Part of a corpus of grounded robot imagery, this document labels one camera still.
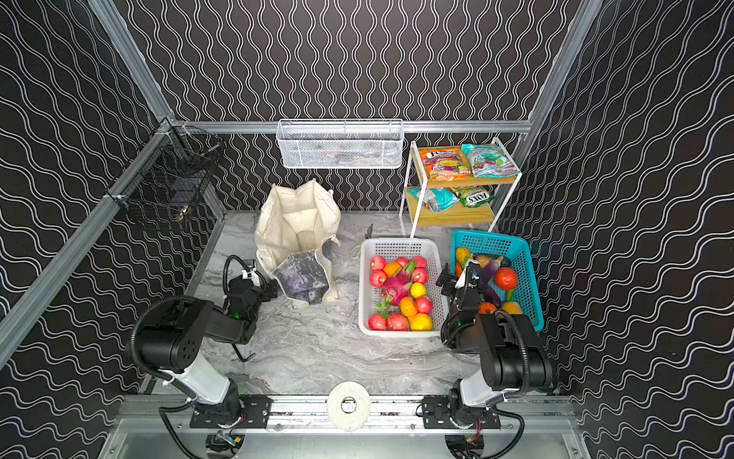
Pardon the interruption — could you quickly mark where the orange with green leaves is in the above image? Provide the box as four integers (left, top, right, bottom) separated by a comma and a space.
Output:
376, 296, 419, 319

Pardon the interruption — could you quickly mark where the pink dragon fruit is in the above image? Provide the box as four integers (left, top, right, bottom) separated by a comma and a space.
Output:
382, 260, 417, 304

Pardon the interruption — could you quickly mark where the cream canvas grocery bag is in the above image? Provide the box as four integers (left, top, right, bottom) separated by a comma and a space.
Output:
255, 180, 341, 308

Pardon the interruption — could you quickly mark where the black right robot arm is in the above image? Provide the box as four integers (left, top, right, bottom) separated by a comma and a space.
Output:
422, 259, 552, 430

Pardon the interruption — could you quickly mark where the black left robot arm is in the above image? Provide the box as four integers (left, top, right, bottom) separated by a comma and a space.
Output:
126, 270, 277, 426

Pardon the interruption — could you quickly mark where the green candy bag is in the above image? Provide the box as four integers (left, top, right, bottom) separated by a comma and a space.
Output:
451, 187, 496, 208

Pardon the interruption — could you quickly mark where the teal white snack bag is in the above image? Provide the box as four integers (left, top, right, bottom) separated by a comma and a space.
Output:
422, 189, 460, 213

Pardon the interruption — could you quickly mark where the orange snack bag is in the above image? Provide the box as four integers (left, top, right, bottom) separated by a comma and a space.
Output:
419, 146, 472, 182

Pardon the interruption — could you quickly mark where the green pink snack bag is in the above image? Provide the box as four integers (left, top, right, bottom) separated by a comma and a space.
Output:
462, 145, 520, 179

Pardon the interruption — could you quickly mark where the purple eggplant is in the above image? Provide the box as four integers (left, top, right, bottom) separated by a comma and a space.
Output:
480, 256, 504, 283

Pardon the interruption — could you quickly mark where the orange bell pepper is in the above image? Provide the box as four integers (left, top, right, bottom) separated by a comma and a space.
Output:
479, 302, 497, 314

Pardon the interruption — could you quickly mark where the brown kiwi potato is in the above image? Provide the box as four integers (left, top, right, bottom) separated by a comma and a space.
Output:
475, 254, 492, 269

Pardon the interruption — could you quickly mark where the yellow corn cob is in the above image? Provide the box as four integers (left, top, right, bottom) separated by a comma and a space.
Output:
455, 247, 473, 269

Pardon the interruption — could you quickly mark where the red tomato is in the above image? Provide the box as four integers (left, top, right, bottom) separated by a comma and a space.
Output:
493, 267, 518, 292

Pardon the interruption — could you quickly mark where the red apple back right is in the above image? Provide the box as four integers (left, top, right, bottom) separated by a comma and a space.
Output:
411, 268, 428, 284

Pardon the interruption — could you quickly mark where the yellow lemon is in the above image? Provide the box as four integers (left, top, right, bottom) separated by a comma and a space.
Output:
410, 282, 427, 298

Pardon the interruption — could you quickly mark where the yellow potato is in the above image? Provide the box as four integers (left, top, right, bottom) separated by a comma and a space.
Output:
502, 301, 524, 315

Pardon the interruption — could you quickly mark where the yellow mango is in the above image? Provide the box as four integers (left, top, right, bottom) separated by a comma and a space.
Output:
409, 313, 433, 331

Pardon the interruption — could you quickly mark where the teal plastic vegetable basket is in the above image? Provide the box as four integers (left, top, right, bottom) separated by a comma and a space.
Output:
448, 229, 545, 332

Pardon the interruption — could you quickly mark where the orange tangerine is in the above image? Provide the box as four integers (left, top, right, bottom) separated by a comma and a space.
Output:
383, 261, 403, 278

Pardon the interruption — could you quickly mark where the red apple front middle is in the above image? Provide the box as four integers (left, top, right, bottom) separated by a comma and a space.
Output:
386, 314, 410, 331

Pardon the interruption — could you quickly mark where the white plastic fruit basket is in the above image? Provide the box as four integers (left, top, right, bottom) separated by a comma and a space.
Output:
359, 238, 448, 339

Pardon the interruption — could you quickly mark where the red apple back left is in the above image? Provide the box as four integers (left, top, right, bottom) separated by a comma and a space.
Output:
370, 256, 387, 271

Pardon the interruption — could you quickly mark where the red apple front left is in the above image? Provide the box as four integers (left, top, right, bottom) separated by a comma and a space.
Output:
368, 314, 387, 331

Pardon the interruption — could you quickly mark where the white wooden two-tier shelf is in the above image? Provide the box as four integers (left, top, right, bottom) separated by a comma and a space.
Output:
399, 137, 523, 238

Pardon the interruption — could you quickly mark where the white round disc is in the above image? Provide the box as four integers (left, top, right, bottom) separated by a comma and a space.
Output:
326, 382, 372, 433

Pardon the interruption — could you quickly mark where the black wire wall basket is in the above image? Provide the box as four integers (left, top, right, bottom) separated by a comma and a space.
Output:
116, 124, 225, 231

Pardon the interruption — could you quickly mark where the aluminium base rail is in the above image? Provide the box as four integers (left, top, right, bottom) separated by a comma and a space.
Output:
98, 391, 592, 458

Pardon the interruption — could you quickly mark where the white wire wall basket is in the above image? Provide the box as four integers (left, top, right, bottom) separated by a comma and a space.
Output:
276, 119, 404, 169

